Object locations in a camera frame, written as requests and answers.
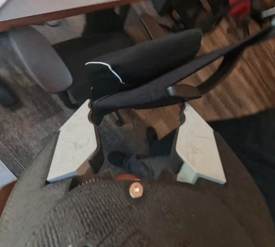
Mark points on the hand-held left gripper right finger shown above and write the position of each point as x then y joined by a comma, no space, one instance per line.
197,144

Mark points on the person's grey trouser leg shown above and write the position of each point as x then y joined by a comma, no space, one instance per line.
146,167

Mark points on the person's black shoe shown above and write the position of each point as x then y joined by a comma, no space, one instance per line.
152,135
117,158

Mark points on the dark chair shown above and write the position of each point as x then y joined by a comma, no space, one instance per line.
187,4

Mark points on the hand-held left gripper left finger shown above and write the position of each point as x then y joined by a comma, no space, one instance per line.
73,144

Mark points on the black mesh office chair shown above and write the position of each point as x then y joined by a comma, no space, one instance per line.
139,58

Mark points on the grey mesh office chair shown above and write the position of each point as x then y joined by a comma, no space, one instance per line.
43,58

